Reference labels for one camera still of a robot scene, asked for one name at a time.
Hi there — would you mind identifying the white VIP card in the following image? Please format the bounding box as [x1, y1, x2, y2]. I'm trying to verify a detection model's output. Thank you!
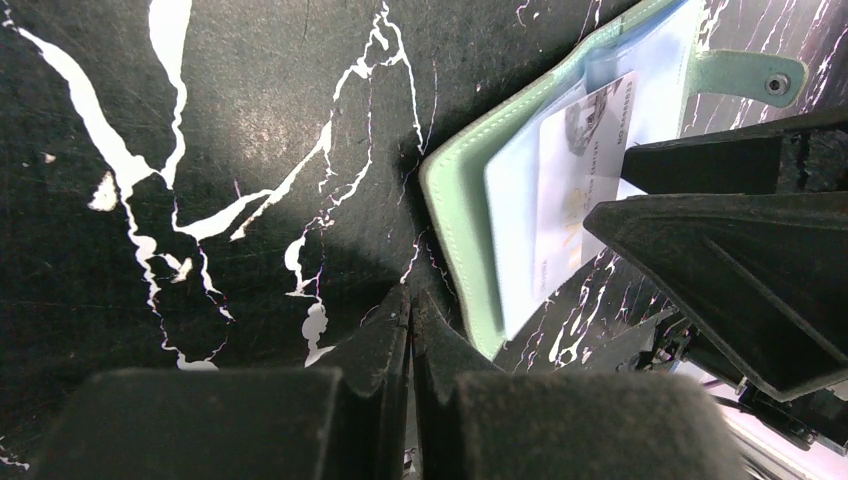
[532, 71, 638, 300]

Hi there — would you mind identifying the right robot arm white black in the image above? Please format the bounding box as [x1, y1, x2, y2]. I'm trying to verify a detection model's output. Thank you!
[584, 107, 847, 454]

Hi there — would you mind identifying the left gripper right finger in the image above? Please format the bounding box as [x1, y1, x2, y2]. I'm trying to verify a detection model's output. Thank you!
[410, 293, 746, 479]

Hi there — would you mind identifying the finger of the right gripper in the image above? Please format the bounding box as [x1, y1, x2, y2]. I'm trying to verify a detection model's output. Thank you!
[622, 109, 847, 195]
[584, 192, 847, 401]

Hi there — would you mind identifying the green card holder wallet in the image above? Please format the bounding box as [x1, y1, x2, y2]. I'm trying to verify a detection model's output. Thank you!
[421, 1, 809, 359]

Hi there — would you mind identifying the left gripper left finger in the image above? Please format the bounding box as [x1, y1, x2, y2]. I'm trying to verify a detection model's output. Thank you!
[30, 285, 411, 479]

